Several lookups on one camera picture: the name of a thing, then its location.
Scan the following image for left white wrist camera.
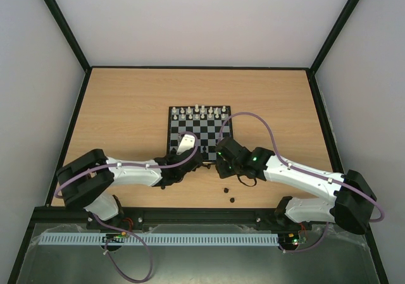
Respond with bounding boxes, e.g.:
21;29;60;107
176;133;196;155

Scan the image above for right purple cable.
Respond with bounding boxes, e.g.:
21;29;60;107
218;111;387;254

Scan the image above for light blue cable duct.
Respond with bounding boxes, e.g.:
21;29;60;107
39;233;279;247

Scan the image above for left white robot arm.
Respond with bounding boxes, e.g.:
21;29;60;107
54;147;203;224

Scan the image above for black and silver chessboard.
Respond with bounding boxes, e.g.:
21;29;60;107
167;105;233;164

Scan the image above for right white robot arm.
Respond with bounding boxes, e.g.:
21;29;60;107
215;137;377;235

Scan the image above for black aluminium frame rail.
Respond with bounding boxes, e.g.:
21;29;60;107
31;206;314;233

